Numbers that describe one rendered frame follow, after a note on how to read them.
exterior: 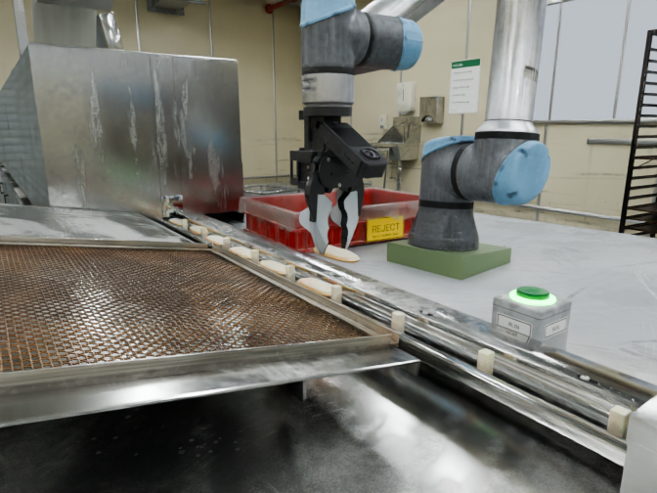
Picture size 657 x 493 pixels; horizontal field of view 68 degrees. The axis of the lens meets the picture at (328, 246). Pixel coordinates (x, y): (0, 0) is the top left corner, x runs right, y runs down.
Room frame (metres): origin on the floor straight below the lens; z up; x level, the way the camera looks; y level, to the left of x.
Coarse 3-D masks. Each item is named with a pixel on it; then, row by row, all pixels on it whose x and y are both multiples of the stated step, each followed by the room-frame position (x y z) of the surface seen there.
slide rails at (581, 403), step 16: (192, 224) 1.32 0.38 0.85; (368, 304) 0.69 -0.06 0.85; (432, 336) 0.57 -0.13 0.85; (464, 352) 0.53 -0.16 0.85; (496, 368) 0.49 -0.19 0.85; (512, 368) 0.49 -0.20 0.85; (528, 384) 0.46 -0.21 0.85; (544, 384) 0.45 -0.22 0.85; (560, 400) 0.43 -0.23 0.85; (576, 400) 0.42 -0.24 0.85; (576, 416) 0.40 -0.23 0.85; (592, 416) 0.40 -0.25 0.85; (608, 416) 0.40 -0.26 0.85; (608, 432) 0.37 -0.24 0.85
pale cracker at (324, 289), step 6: (300, 282) 0.78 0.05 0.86; (306, 282) 0.77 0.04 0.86; (312, 282) 0.77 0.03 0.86; (318, 282) 0.77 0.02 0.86; (324, 282) 0.77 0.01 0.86; (312, 288) 0.75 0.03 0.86; (318, 288) 0.74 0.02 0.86; (324, 288) 0.74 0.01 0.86; (330, 288) 0.74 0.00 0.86; (324, 294) 0.73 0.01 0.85; (330, 294) 0.72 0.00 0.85
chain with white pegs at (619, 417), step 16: (224, 240) 1.05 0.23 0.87; (256, 256) 0.94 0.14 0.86; (288, 272) 0.83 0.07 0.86; (336, 288) 0.71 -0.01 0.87; (400, 320) 0.60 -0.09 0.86; (480, 352) 0.49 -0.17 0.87; (480, 368) 0.49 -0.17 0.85; (544, 400) 0.44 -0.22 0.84; (624, 416) 0.37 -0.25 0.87; (624, 432) 0.37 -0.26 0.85
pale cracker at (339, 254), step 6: (330, 246) 0.73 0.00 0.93; (318, 252) 0.72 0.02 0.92; (330, 252) 0.70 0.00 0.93; (336, 252) 0.69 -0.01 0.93; (342, 252) 0.69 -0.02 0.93; (348, 252) 0.69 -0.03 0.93; (330, 258) 0.69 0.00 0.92; (336, 258) 0.68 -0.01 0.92; (342, 258) 0.67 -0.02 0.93; (348, 258) 0.67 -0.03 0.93; (354, 258) 0.67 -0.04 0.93
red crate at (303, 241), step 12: (252, 216) 1.29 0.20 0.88; (252, 228) 1.31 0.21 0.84; (264, 228) 1.24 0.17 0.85; (276, 228) 1.17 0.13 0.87; (300, 228) 1.10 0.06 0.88; (336, 228) 1.15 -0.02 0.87; (360, 228) 1.19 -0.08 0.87; (408, 228) 1.27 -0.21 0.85; (276, 240) 1.17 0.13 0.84; (288, 240) 1.12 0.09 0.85; (300, 240) 1.10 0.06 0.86; (312, 240) 1.12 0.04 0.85; (336, 240) 1.15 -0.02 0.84; (360, 240) 1.19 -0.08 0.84; (384, 240) 1.22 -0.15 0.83; (396, 240) 1.25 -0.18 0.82; (312, 252) 1.12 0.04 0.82
